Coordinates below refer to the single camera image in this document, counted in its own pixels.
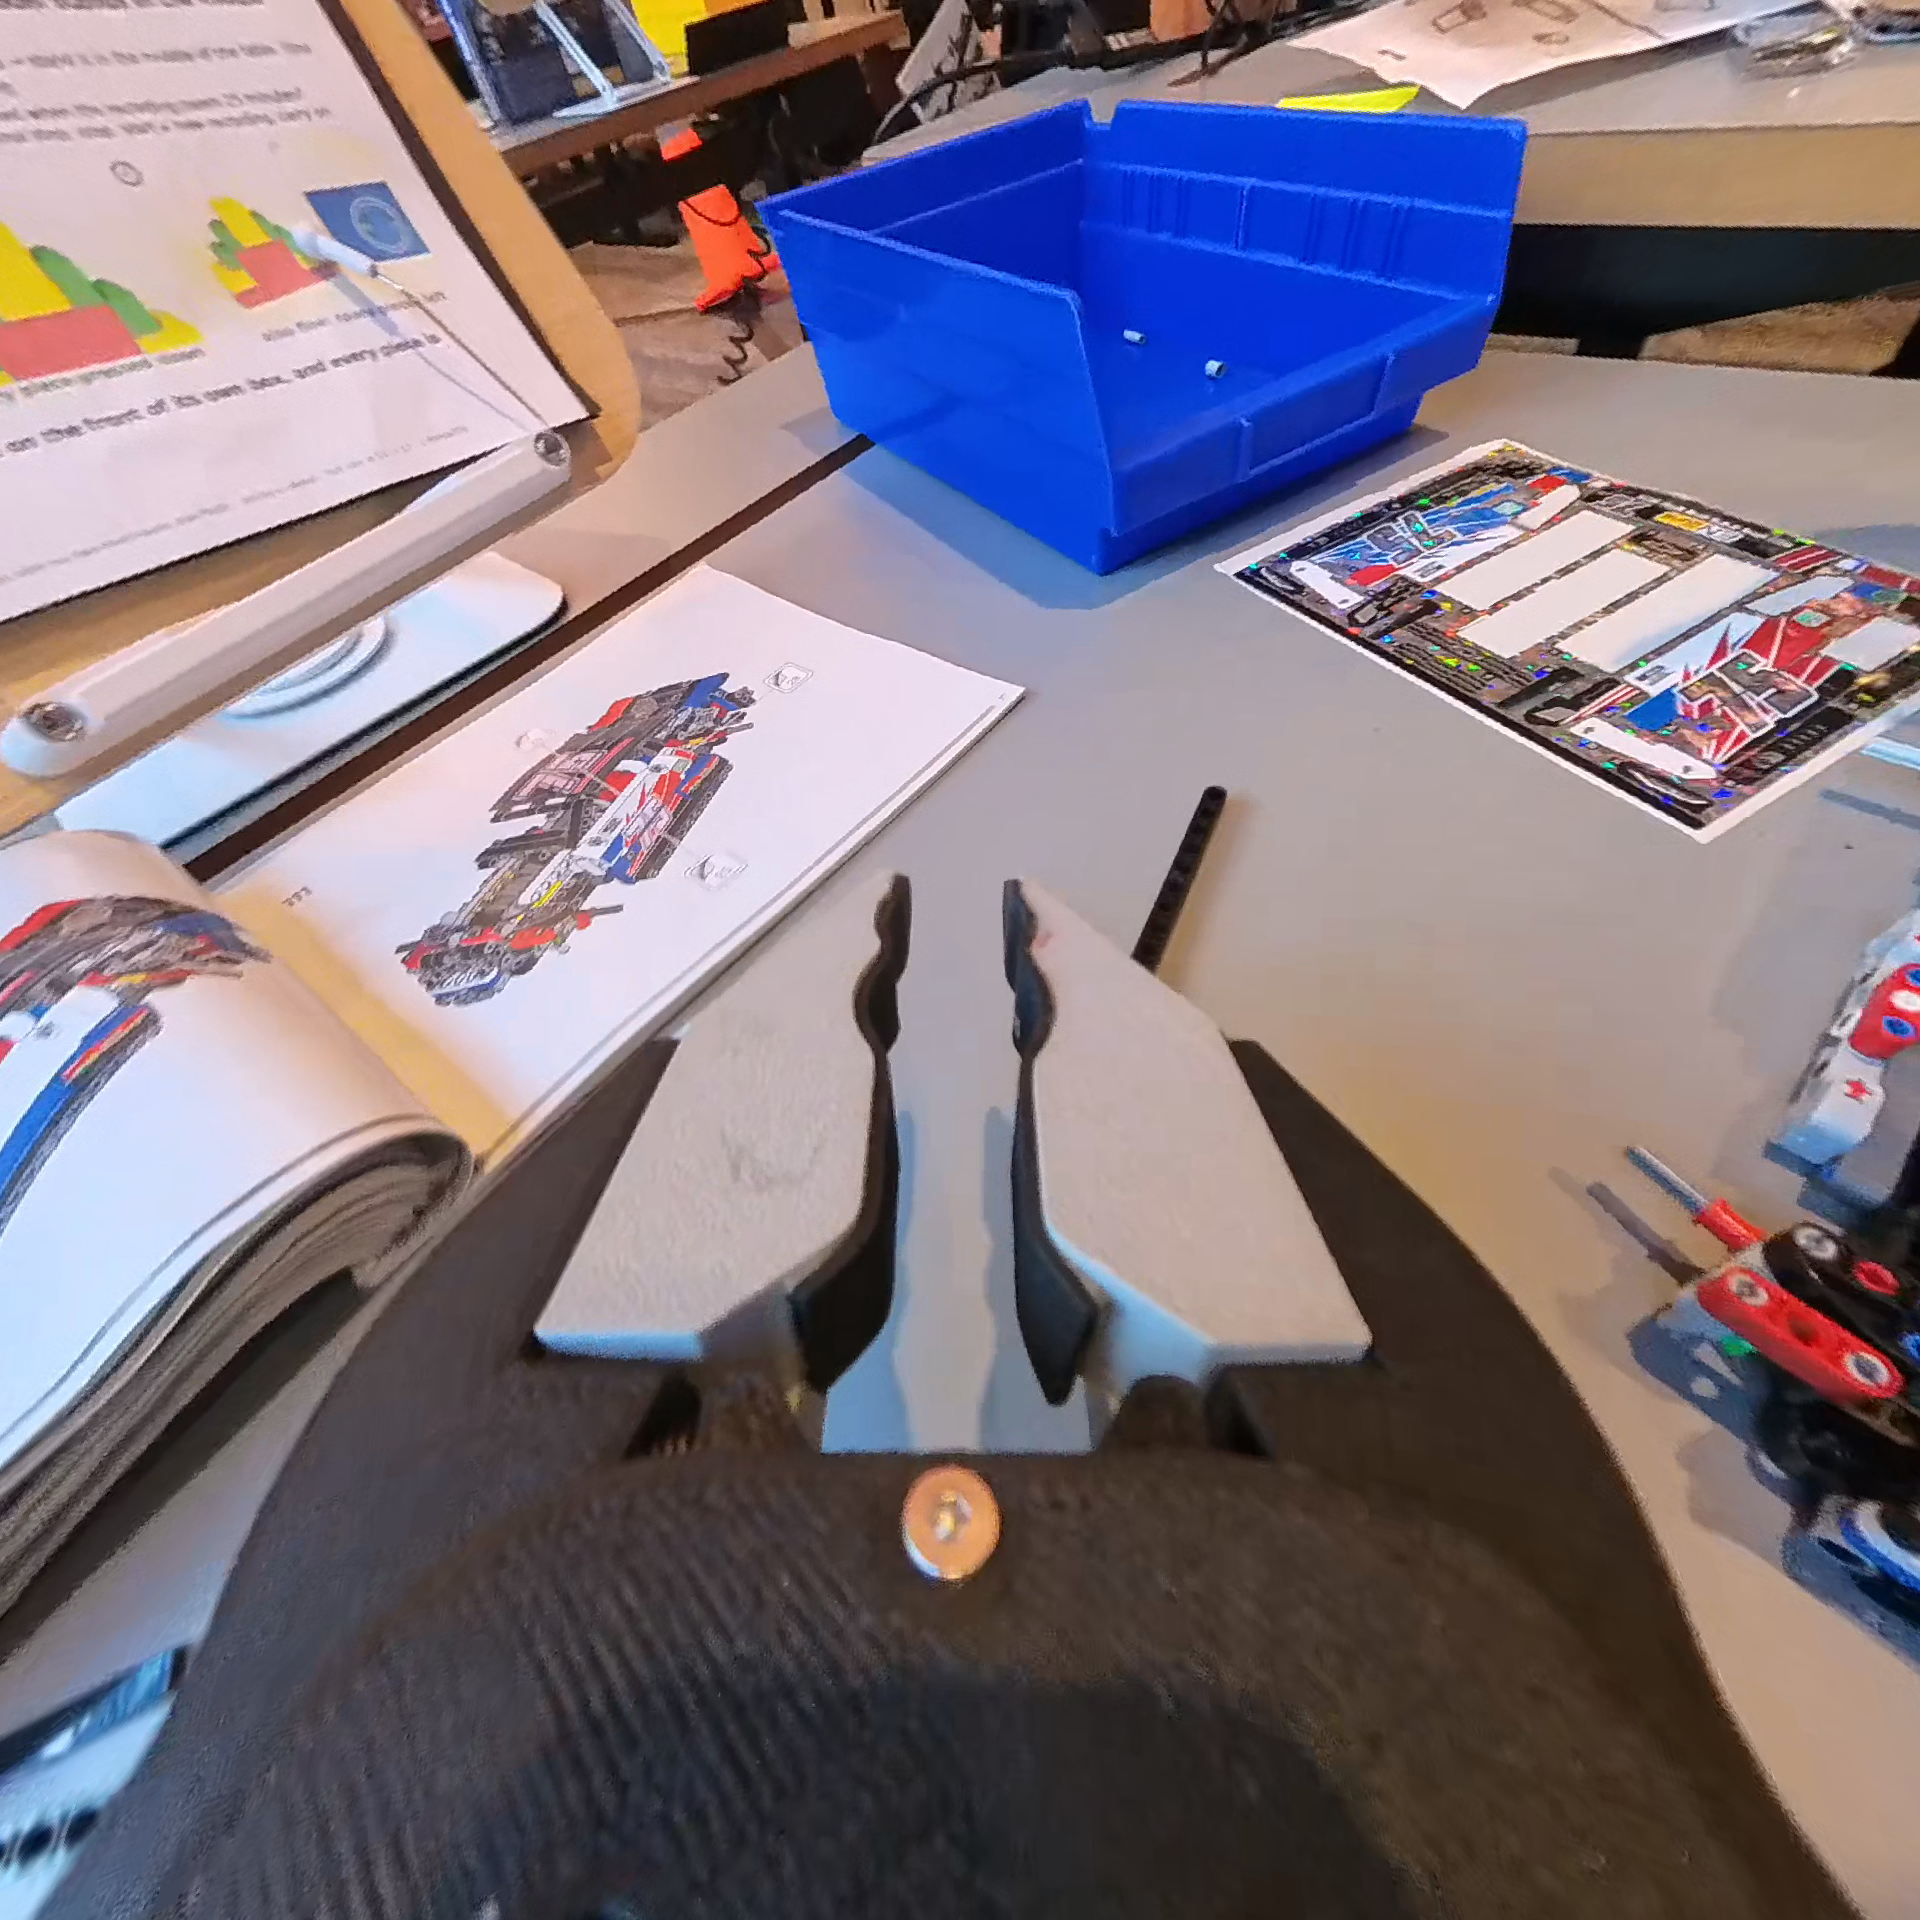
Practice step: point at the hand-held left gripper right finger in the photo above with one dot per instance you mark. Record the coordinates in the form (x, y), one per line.
(1188, 1188)

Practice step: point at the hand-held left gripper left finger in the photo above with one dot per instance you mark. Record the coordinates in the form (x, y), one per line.
(689, 1188)

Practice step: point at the long black beam brick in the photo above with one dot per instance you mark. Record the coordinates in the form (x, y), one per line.
(1194, 857)

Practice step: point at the brick-built toy car model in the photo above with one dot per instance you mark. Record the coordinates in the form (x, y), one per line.
(1817, 1320)

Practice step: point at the white task instruction sheet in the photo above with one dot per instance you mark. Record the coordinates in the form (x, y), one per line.
(226, 152)

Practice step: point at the open instruction booklet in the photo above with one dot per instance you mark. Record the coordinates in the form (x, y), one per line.
(840, 720)

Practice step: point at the holographic sticker sheet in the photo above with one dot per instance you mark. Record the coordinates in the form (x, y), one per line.
(1574, 598)

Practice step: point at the blue plastic bin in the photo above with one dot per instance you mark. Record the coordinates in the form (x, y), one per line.
(973, 376)

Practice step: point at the orange plastic object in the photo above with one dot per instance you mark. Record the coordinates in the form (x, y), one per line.
(730, 241)

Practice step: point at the wooden document stand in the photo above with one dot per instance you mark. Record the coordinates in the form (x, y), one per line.
(511, 255)

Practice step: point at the wooden office table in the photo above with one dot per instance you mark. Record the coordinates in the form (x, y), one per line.
(675, 136)

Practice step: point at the yellow paper sheet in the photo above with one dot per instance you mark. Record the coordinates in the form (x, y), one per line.
(1350, 101)

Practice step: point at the white printed paper sheet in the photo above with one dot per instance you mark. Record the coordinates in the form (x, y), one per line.
(1500, 37)

